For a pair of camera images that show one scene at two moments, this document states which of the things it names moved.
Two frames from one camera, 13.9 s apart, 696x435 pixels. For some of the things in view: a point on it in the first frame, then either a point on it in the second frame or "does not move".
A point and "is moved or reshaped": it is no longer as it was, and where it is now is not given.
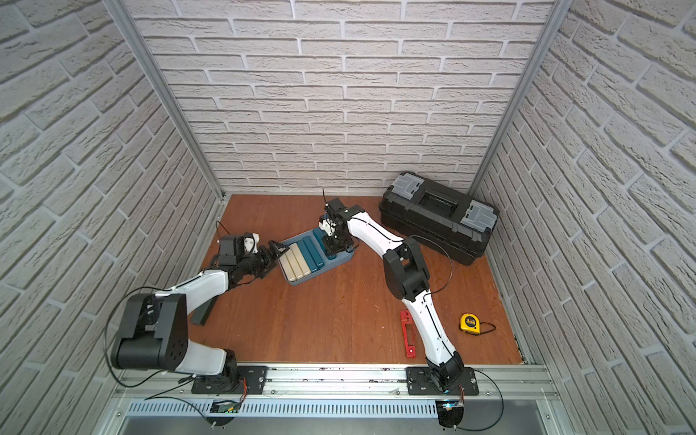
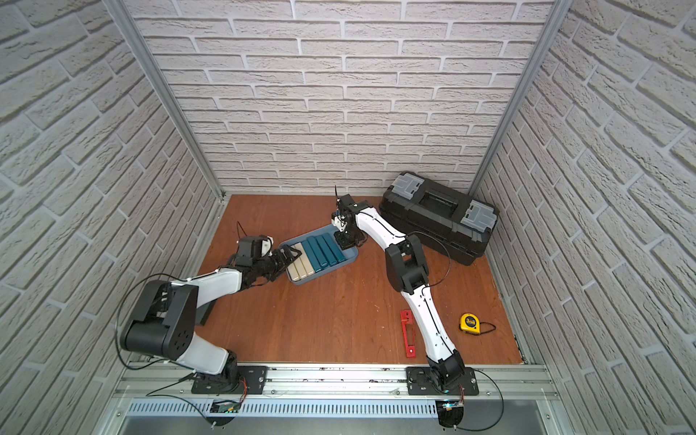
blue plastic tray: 306,256 does not move
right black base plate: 420,382 does not move
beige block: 287,268 is moved or reshaped
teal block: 319,234 is moved or reshaped
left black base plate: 246,380 does not move
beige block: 294,265 does not move
